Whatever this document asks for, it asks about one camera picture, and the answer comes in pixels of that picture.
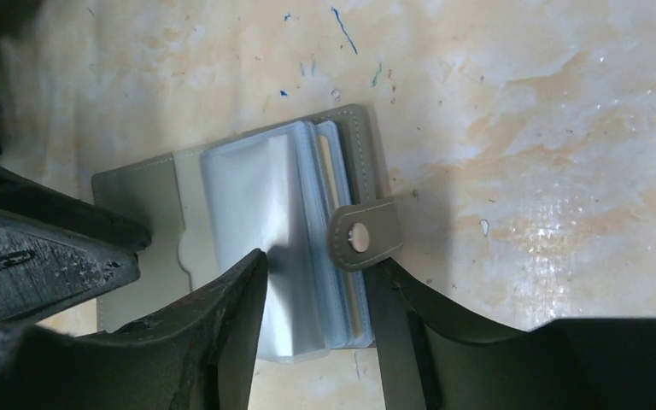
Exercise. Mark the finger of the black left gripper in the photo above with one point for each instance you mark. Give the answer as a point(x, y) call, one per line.
point(57, 251)

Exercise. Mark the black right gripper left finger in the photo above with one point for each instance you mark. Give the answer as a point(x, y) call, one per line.
point(196, 353)

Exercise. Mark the grey card holder wallet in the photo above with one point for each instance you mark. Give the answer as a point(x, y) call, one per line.
point(304, 192)

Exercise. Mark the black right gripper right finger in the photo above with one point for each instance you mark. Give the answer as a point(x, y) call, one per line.
point(435, 354)

